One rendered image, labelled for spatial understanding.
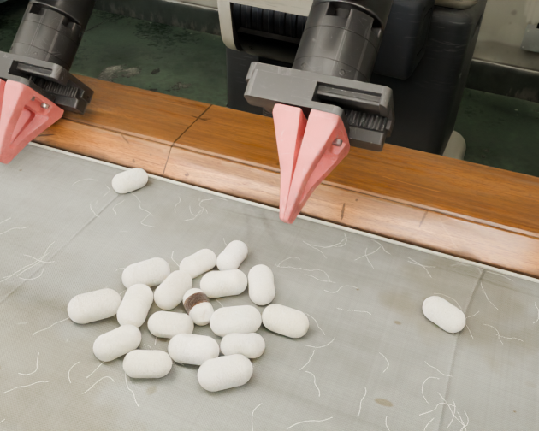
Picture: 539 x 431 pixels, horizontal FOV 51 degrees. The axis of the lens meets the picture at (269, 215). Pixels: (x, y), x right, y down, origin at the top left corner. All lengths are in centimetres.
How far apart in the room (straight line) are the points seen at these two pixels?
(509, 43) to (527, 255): 194
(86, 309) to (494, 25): 213
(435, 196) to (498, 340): 14
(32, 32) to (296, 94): 31
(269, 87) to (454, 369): 23
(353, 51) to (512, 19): 199
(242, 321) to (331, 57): 19
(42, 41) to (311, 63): 30
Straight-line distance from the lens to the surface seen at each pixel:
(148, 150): 58
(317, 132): 38
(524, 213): 53
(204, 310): 42
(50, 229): 54
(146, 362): 40
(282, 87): 40
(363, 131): 43
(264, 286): 43
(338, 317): 44
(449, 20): 118
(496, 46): 242
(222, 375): 38
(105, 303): 43
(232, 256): 45
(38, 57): 60
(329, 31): 41
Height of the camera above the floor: 107
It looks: 40 degrees down
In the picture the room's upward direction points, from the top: 1 degrees clockwise
